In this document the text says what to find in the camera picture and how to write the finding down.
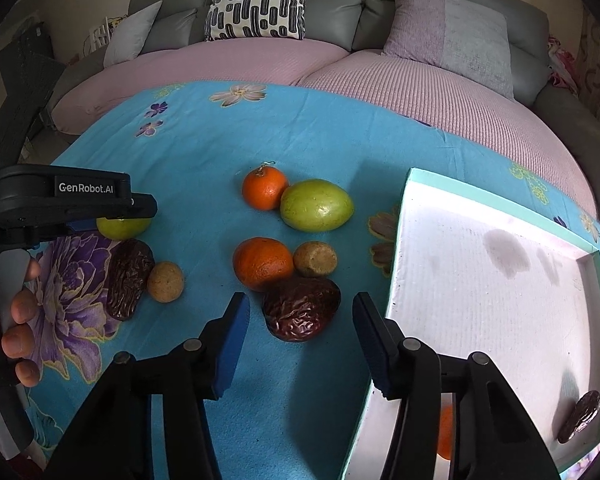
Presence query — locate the black and white patterned pillow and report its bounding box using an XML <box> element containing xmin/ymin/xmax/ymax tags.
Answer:
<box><xmin>204</xmin><ymin>0</ymin><xmax>315</xmax><ymax>42</ymax></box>

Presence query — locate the pink and grey pillow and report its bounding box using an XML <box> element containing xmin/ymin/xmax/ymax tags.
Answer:
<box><xmin>382</xmin><ymin>0</ymin><xmax>516</xmax><ymax>101</ymax></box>

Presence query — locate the person's left hand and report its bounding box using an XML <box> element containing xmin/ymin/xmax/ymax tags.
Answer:
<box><xmin>0</xmin><ymin>257</ymin><xmax>43</xmax><ymax>389</ymax></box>

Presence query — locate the pink floral cloth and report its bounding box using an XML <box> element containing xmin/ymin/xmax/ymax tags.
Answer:
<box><xmin>547</xmin><ymin>35</ymin><xmax>578</xmax><ymax>98</ymax></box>

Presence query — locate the small green fruit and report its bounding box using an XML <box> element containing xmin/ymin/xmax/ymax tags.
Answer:
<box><xmin>96</xmin><ymin>216</ymin><xmax>152</xmax><ymax>241</ymax></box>

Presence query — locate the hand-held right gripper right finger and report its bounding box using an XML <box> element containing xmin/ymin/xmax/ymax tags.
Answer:
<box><xmin>352</xmin><ymin>291</ymin><xmax>561</xmax><ymax>480</ymax></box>

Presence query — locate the blue floral blanket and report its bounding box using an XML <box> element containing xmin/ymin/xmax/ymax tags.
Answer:
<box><xmin>0</xmin><ymin>81</ymin><xmax>600</xmax><ymax>480</ymax></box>

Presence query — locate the large green fruit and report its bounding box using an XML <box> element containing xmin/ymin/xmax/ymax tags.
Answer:
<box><xmin>280</xmin><ymin>179</ymin><xmax>355</xmax><ymax>233</ymax></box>

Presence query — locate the white tray with teal rim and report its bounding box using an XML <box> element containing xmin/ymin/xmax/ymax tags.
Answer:
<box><xmin>339</xmin><ymin>167</ymin><xmax>600</xmax><ymax>480</ymax></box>

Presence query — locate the grey sofa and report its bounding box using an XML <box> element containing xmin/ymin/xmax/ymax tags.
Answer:
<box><xmin>47</xmin><ymin>0</ymin><xmax>600</xmax><ymax>236</ymax></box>

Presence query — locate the notched brown round fruit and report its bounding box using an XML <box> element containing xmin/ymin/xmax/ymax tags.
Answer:
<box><xmin>293</xmin><ymin>241</ymin><xmax>338</xmax><ymax>278</ymax></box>

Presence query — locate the beige patterned curtain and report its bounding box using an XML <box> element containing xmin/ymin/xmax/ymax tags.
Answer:
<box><xmin>577</xmin><ymin>7</ymin><xmax>600</xmax><ymax>126</ymax></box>

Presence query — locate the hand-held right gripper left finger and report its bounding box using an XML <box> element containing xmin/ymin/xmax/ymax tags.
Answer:
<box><xmin>50</xmin><ymin>291</ymin><xmax>251</xmax><ymax>480</ymax></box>

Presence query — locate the plain grey pillow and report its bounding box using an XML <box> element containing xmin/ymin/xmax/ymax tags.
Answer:
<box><xmin>102</xmin><ymin>0</ymin><xmax>164</xmax><ymax>68</ymax></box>

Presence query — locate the white slatted rack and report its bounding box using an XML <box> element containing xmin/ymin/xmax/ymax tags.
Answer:
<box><xmin>82</xmin><ymin>15</ymin><xmax>126</xmax><ymax>58</ymax></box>

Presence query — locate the orange with stem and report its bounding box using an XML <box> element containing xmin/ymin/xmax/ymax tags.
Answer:
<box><xmin>242</xmin><ymin>162</ymin><xmax>290</xmax><ymax>211</ymax></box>

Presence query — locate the pink seat cushion cover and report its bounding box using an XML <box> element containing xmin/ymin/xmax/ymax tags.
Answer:
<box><xmin>52</xmin><ymin>40</ymin><xmax>351</xmax><ymax>136</ymax></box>
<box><xmin>300</xmin><ymin>50</ymin><xmax>600</xmax><ymax>216</ymax></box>

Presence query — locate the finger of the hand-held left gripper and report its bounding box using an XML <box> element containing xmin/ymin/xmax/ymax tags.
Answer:
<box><xmin>129</xmin><ymin>191</ymin><xmax>159</xmax><ymax>221</ymax></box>
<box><xmin>27</xmin><ymin>219</ymin><xmax>100</xmax><ymax>247</ymax></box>

